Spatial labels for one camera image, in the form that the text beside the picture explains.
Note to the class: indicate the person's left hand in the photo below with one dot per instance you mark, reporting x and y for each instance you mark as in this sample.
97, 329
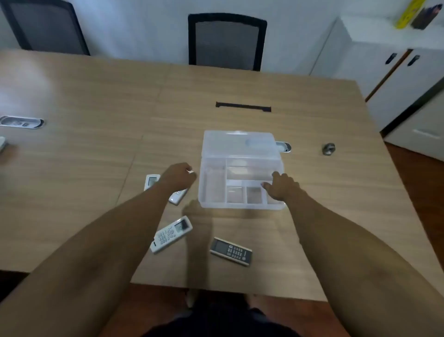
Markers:
178, 177

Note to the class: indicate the white cabinet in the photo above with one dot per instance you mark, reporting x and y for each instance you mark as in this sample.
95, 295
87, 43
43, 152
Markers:
367, 62

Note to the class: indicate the black mesh office chair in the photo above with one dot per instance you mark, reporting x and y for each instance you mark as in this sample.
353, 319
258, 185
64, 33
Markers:
45, 24
225, 41

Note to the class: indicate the clear plastic organizer box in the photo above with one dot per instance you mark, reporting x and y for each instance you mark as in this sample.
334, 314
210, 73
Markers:
239, 149

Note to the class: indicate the beige black remote control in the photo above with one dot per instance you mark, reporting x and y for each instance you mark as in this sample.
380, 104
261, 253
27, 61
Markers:
230, 250

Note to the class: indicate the person's right hand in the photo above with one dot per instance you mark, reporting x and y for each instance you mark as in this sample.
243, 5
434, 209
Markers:
282, 187

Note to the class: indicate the small grey metal clip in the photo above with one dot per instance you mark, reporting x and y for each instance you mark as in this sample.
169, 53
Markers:
327, 149

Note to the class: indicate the person's black shorts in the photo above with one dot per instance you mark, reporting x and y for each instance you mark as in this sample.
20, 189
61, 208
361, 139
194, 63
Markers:
222, 323

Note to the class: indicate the person's right forearm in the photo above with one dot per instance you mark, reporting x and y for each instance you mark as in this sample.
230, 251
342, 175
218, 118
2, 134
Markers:
347, 264

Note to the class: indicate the dark pen holder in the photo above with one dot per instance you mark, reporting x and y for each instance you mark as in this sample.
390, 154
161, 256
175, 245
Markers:
425, 17

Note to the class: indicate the white square device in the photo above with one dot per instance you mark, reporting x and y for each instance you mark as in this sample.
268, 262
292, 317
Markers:
2, 144

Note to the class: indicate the person's left forearm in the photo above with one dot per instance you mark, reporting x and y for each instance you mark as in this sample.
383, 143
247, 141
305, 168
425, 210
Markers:
86, 264

